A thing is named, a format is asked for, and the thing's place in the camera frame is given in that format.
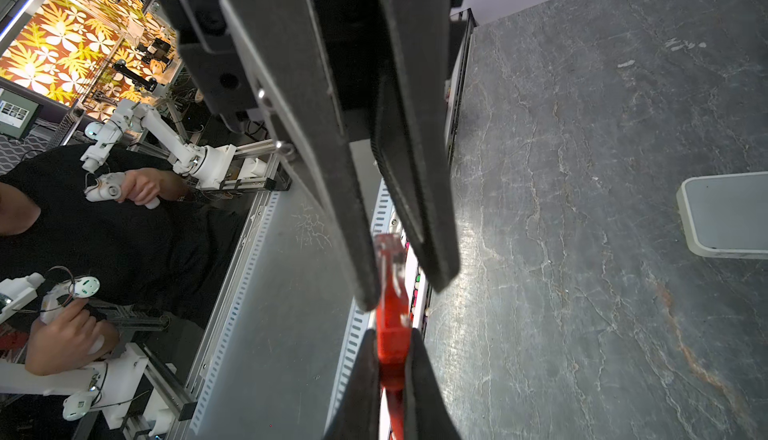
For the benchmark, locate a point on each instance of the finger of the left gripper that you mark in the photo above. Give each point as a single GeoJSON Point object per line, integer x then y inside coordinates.
{"type": "Point", "coordinates": [408, 139]}

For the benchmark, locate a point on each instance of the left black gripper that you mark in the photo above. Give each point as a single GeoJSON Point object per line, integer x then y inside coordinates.
{"type": "Point", "coordinates": [280, 45]}

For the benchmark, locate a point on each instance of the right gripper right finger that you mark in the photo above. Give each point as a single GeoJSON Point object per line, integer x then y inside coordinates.
{"type": "Point", "coordinates": [425, 413]}

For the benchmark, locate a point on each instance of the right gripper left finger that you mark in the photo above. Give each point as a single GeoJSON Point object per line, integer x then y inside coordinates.
{"type": "Point", "coordinates": [358, 413]}

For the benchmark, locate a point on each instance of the white network switch box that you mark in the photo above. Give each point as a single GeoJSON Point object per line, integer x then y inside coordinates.
{"type": "Point", "coordinates": [725, 216]}

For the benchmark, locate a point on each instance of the person in black shirt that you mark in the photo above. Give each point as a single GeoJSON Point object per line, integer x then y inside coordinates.
{"type": "Point", "coordinates": [151, 247]}

